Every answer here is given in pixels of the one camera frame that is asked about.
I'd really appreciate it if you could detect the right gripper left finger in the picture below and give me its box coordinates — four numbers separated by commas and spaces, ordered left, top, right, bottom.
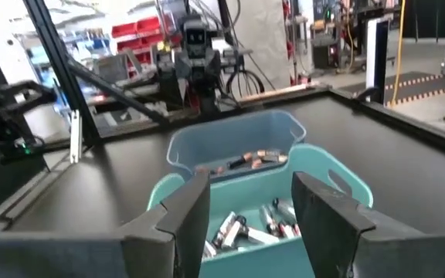
0, 171, 212, 278

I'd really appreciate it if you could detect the teal plastic bin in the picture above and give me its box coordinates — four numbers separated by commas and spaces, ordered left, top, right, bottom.
146, 143, 375, 278

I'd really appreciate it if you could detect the black orange striped floor mat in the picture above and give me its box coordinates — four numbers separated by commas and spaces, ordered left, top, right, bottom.
383, 70, 445, 108

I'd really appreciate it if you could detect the grey fabric curtain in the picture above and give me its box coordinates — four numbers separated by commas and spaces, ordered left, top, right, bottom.
229, 0, 293, 92

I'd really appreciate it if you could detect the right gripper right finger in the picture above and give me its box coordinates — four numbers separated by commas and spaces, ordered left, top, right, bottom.
290, 171, 445, 278

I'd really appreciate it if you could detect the white black pole round base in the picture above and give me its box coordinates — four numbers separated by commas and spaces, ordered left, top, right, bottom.
364, 17, 392, 106

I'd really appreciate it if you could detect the light wooden table board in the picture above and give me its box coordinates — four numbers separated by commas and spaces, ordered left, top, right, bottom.
240, 82, 322, 106

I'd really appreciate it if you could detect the grey black background robot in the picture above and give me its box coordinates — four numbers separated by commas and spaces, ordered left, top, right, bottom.
155, 13, 266, 115

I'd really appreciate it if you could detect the white metal bracket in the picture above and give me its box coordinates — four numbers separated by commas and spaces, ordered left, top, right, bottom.
69, 109, 83, 165

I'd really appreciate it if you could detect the yellow extension cable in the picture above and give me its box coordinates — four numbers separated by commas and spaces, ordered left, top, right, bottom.
389, 0, 407, 108

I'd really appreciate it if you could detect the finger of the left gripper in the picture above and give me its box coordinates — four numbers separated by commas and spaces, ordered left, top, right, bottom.
0, 80, 58, 106

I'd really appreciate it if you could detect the red storage bins shelf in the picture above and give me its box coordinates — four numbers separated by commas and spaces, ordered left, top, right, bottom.
110, 15, 183, 66

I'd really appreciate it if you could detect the dusty blue plastic bin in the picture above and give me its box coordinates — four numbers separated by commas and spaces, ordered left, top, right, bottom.
165, 109, 307, 183

